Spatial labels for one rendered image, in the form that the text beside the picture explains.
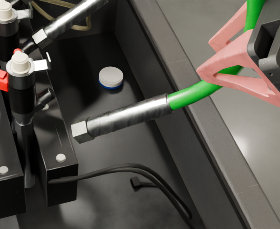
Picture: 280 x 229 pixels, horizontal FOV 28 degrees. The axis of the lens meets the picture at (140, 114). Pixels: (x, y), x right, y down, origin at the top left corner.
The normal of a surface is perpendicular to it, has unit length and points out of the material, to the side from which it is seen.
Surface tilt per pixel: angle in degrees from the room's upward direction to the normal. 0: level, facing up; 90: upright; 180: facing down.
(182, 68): 0
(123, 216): 0
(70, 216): 0
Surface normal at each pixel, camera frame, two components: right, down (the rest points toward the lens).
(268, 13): -0.64, -0.59
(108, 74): 0.11, -0.64
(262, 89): -0.35, -0.59
